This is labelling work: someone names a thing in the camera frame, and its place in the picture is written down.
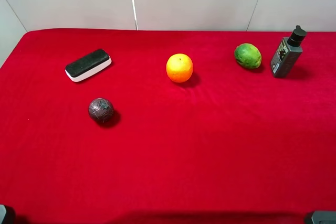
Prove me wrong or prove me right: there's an orange fruit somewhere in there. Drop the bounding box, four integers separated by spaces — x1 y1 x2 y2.
166 54 193 83

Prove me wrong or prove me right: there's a dark left base corner block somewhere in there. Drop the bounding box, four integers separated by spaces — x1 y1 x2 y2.
0 205 15 224

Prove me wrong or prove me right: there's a dark right base corner block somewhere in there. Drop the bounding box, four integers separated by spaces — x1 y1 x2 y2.
304 211 336 224

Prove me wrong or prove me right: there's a dark base corner block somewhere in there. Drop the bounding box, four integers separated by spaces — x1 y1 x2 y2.
304 211 336 224
0 205 15 224

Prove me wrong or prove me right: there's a dark grey pump bottle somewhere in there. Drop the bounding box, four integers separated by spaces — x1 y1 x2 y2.
270 25 307 78

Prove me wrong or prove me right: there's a dark purple mangosteen fruit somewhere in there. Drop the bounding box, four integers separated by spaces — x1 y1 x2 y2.
88 98 114 124

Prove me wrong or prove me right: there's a black and white board eraser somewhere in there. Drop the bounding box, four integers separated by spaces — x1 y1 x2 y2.
65 49 112 82

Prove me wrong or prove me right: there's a red velvet table cloth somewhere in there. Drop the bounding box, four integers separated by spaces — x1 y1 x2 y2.
1 29 335 223

